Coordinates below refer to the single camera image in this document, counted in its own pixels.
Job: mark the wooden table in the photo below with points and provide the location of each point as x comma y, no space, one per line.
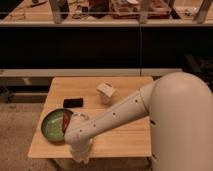
111,149

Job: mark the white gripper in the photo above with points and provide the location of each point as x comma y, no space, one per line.
81,151

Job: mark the small wooden block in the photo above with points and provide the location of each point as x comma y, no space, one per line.
106,92

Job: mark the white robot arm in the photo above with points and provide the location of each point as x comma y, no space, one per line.
180,111

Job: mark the long wooden shelf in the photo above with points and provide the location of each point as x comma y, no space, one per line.
106,13

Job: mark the black rectangular block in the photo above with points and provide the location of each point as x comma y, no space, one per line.
73,103

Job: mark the red brown sausage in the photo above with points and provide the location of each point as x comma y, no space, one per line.
66,120

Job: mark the green plate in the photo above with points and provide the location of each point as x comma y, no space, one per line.
51,126

